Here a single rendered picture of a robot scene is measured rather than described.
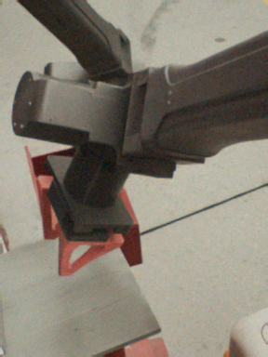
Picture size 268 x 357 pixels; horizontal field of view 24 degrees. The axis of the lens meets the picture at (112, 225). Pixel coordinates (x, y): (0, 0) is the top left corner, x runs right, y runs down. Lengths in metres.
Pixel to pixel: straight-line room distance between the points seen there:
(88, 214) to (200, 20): 2.43
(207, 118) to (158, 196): 1.79
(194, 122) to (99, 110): 0.16
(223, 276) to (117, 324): 1.27
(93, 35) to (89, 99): 0.35
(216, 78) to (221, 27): 2.57
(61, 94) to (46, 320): 0.29
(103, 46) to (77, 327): 0.40
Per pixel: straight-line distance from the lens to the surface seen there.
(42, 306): 0.73
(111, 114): 0.53
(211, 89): 0.37
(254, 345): 1.52
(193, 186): 2.19
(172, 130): 0.42
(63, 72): 0.99
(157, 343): 1.81
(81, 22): 0.84
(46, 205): 0.66
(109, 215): 0.61
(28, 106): 0.53
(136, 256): 1.14
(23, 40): 2.99
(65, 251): 0.61
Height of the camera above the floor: 1.60
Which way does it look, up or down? 50 degrees down
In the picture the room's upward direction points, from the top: 9 degrees counter-clockwise
